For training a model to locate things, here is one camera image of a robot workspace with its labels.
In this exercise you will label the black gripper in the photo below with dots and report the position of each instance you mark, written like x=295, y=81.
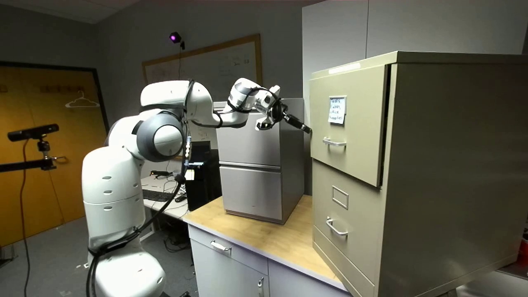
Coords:
x=280, y=110

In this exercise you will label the beige file drawer white label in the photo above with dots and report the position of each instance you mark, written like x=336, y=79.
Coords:
x=352, y=125

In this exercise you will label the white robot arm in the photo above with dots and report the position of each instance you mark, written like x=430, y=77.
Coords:
x=113, y=191

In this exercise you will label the gray two-drawer metal cabinet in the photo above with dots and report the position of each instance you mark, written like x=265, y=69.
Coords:
x=258, y=165

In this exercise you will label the gray desk with wooden top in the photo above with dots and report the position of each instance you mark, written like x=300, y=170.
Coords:
x=258, y=233

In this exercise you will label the beige file drawer empty labelholder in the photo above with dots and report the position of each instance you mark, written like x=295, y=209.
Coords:
x=352, y=231

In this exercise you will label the white label card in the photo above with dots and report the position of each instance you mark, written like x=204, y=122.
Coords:
x=338, y=109

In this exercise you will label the wood-framed whiteboard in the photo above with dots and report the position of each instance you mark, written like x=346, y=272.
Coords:
x=215, y=63

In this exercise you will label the black computer tower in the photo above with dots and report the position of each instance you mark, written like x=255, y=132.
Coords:
x=202, y=175

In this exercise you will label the beige filing cabinet body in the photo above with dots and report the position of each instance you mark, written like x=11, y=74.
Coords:
x=451, y=165

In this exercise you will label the orange wooden door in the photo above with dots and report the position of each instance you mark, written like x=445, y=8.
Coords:
x=39, y=153

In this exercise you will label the camera with purple light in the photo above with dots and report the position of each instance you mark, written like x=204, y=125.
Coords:
x=176, y=38

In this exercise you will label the black camera on stand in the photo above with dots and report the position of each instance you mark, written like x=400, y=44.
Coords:
x=34, y=132

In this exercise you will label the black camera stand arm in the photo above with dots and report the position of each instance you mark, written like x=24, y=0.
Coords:
x=27, y=163

